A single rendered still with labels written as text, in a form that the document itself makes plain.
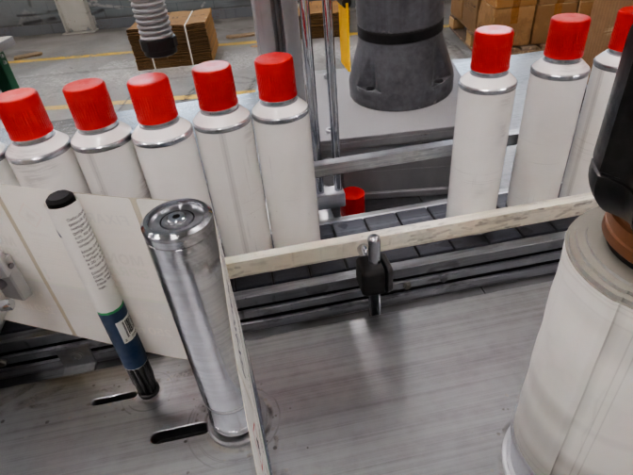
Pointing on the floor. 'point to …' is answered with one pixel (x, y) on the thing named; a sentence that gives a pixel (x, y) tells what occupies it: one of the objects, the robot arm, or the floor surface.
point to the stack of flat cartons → (197, 27)
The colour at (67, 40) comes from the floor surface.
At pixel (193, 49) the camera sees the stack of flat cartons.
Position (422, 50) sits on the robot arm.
